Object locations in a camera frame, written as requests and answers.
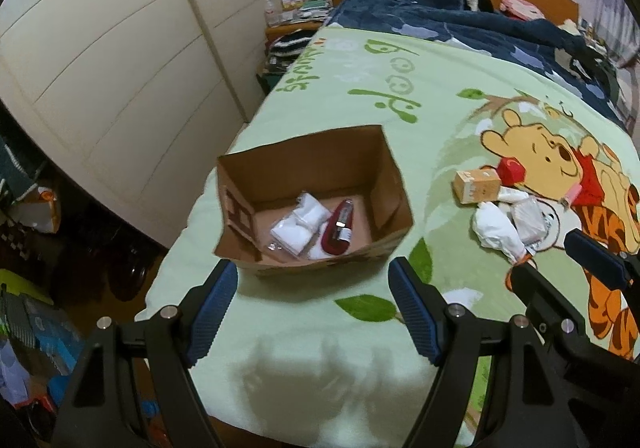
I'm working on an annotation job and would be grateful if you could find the wooden nightstand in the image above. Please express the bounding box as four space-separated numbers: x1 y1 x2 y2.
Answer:
264 21 326 44

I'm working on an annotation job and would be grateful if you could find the clear plastic packet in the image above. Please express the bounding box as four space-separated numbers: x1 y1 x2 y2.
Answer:
507 198 551 244

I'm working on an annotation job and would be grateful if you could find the cream wardrobe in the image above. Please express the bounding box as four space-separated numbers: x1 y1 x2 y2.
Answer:
0 0 281 249

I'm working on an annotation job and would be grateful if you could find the striped curtain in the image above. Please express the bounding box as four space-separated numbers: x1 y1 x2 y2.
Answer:
592 0 640 66

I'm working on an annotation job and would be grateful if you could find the small white tube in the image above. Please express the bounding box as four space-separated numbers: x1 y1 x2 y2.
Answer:
497 185 531 204

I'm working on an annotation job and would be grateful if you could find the white paper bag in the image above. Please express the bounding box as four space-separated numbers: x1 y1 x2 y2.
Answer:
10 185 63 234

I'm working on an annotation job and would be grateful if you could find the white cotton glove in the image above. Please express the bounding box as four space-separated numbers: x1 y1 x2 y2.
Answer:
472 201 528 265

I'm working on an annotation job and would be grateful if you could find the white cloth in clear packet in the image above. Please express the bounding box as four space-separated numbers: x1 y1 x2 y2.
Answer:
267 192 333 261

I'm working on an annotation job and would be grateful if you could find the dark red pouch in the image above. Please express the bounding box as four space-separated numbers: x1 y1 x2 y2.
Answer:
320 198 357 256

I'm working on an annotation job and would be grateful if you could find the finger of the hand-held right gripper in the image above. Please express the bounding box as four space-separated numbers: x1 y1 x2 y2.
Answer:
510 262 640 448
564 228 640 299

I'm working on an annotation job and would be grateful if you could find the blue plastic packaging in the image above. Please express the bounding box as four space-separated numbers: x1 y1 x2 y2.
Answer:
20 298 86 379

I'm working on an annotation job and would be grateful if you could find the brown cardboard box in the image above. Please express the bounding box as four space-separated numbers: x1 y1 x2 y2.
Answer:
214 125 415 277

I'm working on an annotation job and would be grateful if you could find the navy patterned blanket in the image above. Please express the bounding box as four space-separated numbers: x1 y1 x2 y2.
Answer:
325 0 631 129

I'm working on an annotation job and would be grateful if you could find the striped knit cloth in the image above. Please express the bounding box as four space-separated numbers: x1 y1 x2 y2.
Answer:
267 31 313 62

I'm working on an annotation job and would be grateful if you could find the pink plush pouch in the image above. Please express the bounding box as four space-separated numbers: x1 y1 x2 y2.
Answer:
500 0 546 22

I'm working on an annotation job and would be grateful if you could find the green cartoon printed blanket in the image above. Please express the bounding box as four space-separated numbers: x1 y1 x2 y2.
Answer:
135 26 640 448

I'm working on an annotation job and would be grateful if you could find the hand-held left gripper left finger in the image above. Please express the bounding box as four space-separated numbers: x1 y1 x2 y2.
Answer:
50 259 240 448

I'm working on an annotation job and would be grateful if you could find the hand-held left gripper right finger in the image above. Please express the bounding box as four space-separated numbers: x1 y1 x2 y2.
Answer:
387 255 583 448

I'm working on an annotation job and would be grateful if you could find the small red box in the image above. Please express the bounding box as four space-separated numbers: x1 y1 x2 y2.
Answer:
497 157 526 186

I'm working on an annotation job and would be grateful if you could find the yellow printed carton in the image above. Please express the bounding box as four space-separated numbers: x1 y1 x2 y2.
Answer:
452 169 502 205

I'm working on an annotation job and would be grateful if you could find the black round object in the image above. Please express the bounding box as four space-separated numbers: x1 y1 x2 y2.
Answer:
107 235 156 301

